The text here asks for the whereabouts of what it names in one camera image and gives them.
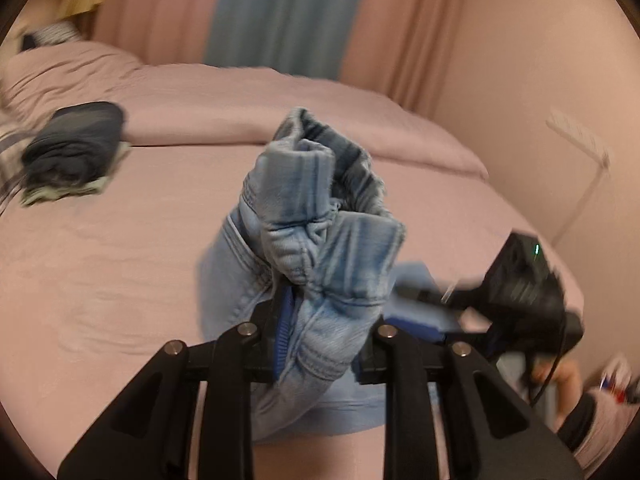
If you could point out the pale green folded cloth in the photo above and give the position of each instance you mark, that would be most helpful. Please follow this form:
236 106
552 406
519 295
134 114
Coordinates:
53 192

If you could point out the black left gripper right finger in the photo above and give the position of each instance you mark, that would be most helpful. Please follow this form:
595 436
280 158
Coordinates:
447 408

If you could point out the plaid pillow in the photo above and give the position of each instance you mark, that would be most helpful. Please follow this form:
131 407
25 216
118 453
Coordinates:
14 140

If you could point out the colourful snack packages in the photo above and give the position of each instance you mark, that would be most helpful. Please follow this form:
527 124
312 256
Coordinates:
618 378

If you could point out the white power strip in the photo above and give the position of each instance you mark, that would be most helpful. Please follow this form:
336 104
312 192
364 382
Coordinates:
590 145

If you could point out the pink duvet roll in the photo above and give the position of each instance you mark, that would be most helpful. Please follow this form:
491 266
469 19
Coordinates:
182 104

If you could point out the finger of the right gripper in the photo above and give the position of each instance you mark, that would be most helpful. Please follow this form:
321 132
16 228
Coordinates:
426 330
422 295

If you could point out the dark folded denim pants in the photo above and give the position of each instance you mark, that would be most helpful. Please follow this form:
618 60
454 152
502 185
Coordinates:
77 145

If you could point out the light blue denim pants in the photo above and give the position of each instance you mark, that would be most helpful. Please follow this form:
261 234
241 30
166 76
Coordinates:
312 211

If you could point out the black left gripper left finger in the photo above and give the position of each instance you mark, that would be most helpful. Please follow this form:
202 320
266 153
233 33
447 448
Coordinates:
185 396

